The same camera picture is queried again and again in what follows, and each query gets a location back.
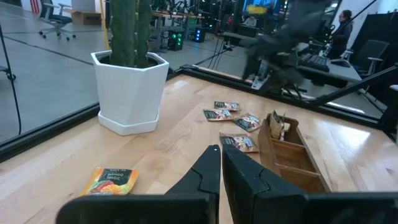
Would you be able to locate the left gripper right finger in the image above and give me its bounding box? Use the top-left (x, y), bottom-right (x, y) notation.
top-left (222, 145), bottom-right (398, 224)

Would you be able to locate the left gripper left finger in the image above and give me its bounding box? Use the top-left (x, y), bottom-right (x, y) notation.
top-left (55, 144), bottom-right (221, 224)

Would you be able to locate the wooden tea organizer box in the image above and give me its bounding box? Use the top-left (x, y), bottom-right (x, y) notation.
top-left (257, 112), bottom-right (332, 194)

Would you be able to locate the orange mango tea packet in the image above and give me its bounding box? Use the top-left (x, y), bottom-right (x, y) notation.
top-left (80, 167), bottom-right (140, 197)

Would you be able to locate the black keyboard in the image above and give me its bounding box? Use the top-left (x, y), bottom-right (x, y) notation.
top-left (300, 53), bottom-right (332, 72)

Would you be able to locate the person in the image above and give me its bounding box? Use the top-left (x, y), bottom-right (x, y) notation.
top-left (242, 15), bottom-right (259, 27)
top-left (326, 9), bottom-right (354, 60)

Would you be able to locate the black desk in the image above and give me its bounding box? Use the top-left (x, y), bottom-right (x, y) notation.
top-left (222, 30), bottom-right (259, 47)

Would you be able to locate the large display screen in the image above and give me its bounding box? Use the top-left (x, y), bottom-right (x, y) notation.
top-left (242, 0), bottom-right (285, 16)

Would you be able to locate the grey desk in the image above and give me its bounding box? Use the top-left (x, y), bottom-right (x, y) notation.
top-left (297, 51), bottom-right (363, 83)

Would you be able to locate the computer with blue lights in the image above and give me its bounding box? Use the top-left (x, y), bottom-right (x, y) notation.
top-left (194, 27), bottom-right (206, 43)

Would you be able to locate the grey office chair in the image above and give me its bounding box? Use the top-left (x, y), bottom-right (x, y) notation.
top-left (351, 39), bottom-right (389, 77)

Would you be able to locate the computer with green lights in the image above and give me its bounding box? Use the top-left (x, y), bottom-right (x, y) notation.
top-left (167, 29), bottom-right (185, 52)

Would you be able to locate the wooden top desk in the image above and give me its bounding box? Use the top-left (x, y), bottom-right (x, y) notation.
top-left (152, 11), bottom-right (206, 52)

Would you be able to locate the white hexagonal plant pot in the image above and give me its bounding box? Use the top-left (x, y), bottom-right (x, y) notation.
top-left (90, 49), bottom-right (170, 136)

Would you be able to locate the green cactus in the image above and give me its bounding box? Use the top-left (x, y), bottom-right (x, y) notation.
top-left (109, 0), bottom-right (153, 68)

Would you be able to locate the cardboard box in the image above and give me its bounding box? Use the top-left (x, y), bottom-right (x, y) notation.
top-left (72, 9), bottom-right (103, 26)

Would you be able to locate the yellow hanging cord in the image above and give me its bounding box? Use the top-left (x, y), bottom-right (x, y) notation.
top-left (99, 0), bottom-right (110, 50)

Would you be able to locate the thin black stand cable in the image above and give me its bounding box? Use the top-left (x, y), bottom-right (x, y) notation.
top-left (0, 24), bottom-right (22, 136)

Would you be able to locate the office chair with white frame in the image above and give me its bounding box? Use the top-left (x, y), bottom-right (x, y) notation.
top-left (39, 2), bottom-right (77, 41)

